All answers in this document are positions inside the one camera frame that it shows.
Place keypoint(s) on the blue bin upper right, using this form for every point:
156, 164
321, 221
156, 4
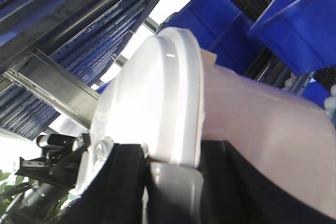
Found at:
301, 33

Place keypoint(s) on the blue bin behind white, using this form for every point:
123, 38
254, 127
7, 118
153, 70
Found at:
220, 27

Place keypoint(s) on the black webcam on mount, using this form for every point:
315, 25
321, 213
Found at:
54, 141

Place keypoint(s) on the steel shelf rack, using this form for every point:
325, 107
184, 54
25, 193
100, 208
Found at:
53, 51

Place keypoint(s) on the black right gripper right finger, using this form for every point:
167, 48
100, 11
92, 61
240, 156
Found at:
225, 188

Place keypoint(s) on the green plant leaves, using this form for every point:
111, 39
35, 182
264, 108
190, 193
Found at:
34, 202

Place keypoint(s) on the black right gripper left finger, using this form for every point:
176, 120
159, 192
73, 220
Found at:
115, 194

